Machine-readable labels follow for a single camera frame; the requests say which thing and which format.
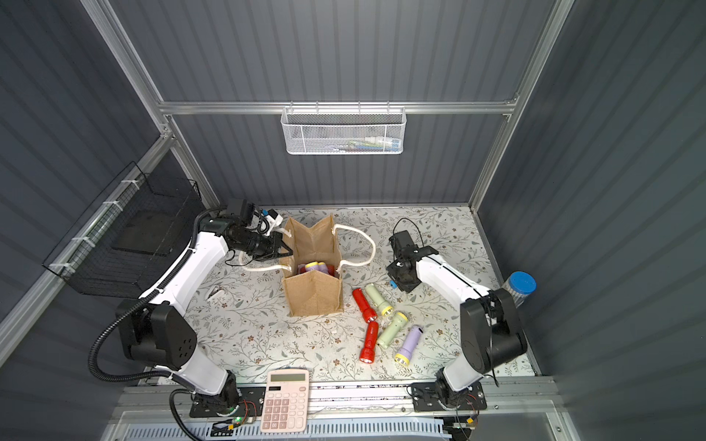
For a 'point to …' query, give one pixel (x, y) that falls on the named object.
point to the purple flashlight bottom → (404, 355)
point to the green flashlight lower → (399, 320)
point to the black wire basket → (128, 237)
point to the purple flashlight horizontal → (317, 266)
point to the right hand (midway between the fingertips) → (396, 276)
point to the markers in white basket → (369, 144)
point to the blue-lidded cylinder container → (519, 285)
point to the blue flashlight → (392, 284)
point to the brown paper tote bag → (312, 292)
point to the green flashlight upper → (384, 307)
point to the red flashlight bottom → (367, 354)
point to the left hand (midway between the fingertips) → (294, 254)
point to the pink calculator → (285, 401)
